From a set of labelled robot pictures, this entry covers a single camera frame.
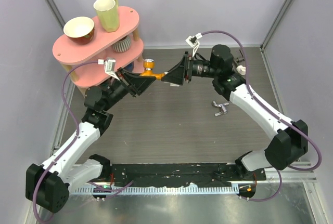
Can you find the chrome faucet on table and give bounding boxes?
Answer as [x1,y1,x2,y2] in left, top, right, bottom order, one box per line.
[211,101,229,117]

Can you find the yellow-green mug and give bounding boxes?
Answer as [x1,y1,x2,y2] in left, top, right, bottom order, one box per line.
[93,0,120,32]

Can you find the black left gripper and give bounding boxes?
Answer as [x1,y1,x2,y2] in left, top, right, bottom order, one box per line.
[102,67,155,111]

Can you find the orange faucet with chrome knob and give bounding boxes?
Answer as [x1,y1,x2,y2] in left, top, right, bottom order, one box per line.
[140,59,168,80]

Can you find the dark blue mug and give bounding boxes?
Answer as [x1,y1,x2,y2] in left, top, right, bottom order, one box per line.
[125,62,134,72]

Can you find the red bowl white inside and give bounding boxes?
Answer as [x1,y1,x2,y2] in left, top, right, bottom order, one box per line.
[63,16,95,45]

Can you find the pink three-tier shelf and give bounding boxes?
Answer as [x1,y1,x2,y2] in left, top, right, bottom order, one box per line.
[52,6,148,97]

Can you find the striped grey bowl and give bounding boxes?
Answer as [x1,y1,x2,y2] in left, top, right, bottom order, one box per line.
[111,35,132,53]

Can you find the slotted cable duct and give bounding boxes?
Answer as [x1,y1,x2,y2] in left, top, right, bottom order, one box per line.
[72,183,239,197]

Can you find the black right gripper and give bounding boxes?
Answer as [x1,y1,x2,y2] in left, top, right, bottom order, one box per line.
[162,51,220,86]

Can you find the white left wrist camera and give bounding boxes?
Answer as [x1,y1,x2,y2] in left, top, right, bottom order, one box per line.
[97,57,120,81]

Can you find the dark faucet with white elbow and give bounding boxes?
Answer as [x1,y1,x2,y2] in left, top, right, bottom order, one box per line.
[233,49,246,76]

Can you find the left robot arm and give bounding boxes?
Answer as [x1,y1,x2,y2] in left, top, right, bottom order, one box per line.
[25,68,156,214]

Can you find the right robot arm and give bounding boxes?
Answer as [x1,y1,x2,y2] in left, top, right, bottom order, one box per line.
[161,45,308,180]

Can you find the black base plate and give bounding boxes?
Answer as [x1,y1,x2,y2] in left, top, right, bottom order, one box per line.
[80,162,267,190]

